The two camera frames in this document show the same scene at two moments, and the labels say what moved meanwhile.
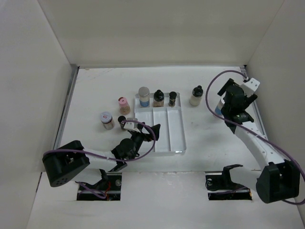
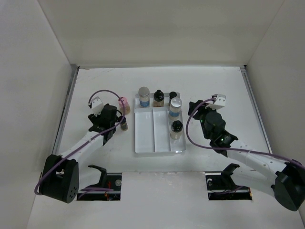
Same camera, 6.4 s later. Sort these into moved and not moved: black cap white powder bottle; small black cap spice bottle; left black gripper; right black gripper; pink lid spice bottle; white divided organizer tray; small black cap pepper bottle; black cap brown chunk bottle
Moved: left black gripper; right black gripper; black cap white powder bottle
Not moved: pink lid spice bottle; small black cap pepper bottle; small black cap spice bottle; black cap brown chunk bottle; white divided organizer tray
